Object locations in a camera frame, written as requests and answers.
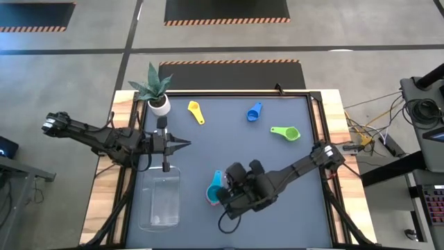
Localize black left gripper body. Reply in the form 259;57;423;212
151;116;174;174

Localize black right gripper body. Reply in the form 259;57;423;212
216;161;249;211

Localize teal measuring cup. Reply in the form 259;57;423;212
205;169;225;206

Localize yellow measuring cup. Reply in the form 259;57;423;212
187;100;206;126

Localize blue measuring cup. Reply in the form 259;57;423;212
246;101;264;123

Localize green measuring cup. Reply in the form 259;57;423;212
270;126;302;142

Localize clear plastic basket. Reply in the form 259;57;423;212
137;165;182;233

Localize potted plant white pot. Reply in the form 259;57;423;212
128;62;173;117

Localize black mat orange stripes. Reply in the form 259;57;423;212
163;0;291;27
158;58;307;91
0;1;77;33

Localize grey side desk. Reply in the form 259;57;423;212
0;155;57;250

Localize dark device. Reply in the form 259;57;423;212
0;135;20;160

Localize black power strip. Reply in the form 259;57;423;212
377;133;400;158

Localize computer desk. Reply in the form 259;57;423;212
398;75;444;250

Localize computer keyboard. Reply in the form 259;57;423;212
420;183;444;227

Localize dark tablet screen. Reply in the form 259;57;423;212
422;126;444;143

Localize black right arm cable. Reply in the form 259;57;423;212
217;208;242;235

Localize black aluminium table frame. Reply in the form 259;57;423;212
78;89;379;250

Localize yellow cable plug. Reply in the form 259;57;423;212
343;110;375;147

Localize coiled black cable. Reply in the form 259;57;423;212
403;98;444;126

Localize black stand post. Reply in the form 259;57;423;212
415;62;444;90

